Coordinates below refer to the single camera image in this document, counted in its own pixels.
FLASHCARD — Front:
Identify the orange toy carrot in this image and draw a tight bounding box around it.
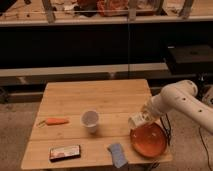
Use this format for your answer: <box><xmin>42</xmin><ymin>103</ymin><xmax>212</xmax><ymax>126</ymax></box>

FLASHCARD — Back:
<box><xmin>37</xmin><ymin>118</ymin><xmax>69</xmax><ymax>126</ymax></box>

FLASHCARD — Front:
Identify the black cable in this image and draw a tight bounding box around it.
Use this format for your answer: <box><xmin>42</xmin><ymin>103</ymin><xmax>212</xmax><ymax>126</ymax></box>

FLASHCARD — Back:
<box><xmin>159</xmin><ymin>114</ymin><xmax>174</xmax><ymax>147</ymax></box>

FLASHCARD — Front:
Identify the orange object on shelf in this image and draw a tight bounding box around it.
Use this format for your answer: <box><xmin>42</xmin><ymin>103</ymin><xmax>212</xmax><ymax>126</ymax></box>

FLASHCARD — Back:
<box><xmin>97</xmin><ymin>0</ymin><xmax>128</xmax><ymax>16</ymax></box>

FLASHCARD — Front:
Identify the wooden table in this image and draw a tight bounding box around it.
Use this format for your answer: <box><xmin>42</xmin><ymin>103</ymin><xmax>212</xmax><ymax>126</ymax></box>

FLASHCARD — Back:
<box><xmin>20</xmin><ymin>78</ymin><xmax>174</xmax><ymax>171</ymax></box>

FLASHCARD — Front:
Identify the black box on shelf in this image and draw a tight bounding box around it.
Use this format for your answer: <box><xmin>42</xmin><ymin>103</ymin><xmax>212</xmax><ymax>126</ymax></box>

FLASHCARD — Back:
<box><xmin>165</xmin><ymin>45</ymin><xmax>213</xmax><ymax>74</ymax></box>

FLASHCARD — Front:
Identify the orange ceramic bowl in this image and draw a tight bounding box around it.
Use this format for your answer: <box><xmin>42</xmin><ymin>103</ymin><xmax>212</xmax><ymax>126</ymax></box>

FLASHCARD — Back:
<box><xmin>130</xmin><ymin>123</ymin><xmax>167</xmax><ymax>158</ymax></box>

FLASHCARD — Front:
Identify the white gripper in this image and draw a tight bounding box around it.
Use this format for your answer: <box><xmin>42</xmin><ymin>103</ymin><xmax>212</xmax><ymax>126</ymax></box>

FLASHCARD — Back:
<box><xmin>128</xmin><ymin>107</ymin><xmax>156</xmax><ymax>129</ymax></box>

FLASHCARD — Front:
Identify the white paper cup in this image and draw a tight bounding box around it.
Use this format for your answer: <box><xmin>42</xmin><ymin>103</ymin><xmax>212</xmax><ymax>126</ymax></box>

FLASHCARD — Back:
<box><xmin>81</xmin><ymin>111</ymin><xmax>99</xmax><ymax>134</ymax></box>

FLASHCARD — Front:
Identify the blue folded cloth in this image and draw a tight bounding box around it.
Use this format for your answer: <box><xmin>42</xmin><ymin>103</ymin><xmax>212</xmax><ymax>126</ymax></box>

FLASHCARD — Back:
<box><xmin>108</xmin><ymin>143</ymin><xmax>128</xmax><ymax>168</ymax></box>

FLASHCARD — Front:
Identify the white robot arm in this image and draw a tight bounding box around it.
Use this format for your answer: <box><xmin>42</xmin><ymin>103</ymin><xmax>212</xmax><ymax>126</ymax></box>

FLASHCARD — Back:
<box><xmin>128</xmin><ymin>80</ymin><xmax>213</xmax><ymax>134</ymax></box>

